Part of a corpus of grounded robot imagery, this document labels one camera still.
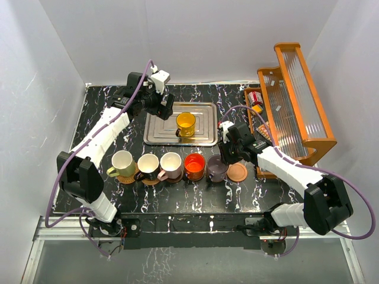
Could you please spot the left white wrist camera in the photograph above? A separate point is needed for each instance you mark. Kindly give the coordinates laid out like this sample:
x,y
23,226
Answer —
x,y
160,78

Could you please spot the aluminium frame rail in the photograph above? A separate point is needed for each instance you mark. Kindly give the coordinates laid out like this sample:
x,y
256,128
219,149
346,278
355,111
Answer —
x,y
63,255

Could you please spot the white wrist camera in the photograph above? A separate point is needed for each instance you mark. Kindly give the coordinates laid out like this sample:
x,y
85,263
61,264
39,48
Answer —
x,y
160,78
224,128

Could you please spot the black mug white inside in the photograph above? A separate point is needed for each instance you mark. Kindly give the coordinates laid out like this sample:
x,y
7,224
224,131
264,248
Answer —
x,y
149,168

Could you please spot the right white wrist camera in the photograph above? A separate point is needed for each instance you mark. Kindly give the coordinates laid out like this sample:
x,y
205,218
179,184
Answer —
x,y
224,128

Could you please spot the dark brown wooden coaster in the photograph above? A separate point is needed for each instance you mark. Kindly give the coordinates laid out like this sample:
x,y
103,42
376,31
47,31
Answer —
x,y
176,180

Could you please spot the woven rattan coaster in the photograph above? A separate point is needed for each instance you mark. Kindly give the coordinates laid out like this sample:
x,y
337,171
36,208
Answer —
x,y
127,179
150,180

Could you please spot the red staples box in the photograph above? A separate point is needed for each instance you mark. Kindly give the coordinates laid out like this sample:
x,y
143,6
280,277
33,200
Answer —
x,y
255,98

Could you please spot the cream yellow mug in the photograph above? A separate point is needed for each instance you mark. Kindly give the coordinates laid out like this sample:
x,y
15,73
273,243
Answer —
x,y
122,164

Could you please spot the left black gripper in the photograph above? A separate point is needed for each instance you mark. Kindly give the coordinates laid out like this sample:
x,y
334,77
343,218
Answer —
x,y
156,110

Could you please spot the pink mug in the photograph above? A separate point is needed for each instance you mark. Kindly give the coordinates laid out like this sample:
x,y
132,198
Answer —
x,y
170,165

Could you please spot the orange red mug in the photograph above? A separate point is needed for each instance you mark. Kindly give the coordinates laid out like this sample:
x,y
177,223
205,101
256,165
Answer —
x,y
194,166

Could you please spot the silver metal tray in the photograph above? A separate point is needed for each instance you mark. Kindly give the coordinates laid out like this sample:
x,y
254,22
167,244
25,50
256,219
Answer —
x,y
160,132

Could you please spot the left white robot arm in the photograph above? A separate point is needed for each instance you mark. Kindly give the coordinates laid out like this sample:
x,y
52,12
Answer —
x,y
78,169

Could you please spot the lilac mug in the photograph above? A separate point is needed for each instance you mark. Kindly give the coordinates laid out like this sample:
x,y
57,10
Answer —
x,y
216,169

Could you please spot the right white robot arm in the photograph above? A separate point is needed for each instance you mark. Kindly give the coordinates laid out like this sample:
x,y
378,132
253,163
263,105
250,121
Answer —
x,y
325,204

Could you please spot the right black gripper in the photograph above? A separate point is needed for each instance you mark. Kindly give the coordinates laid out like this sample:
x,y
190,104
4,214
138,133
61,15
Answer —
x,y
223,148

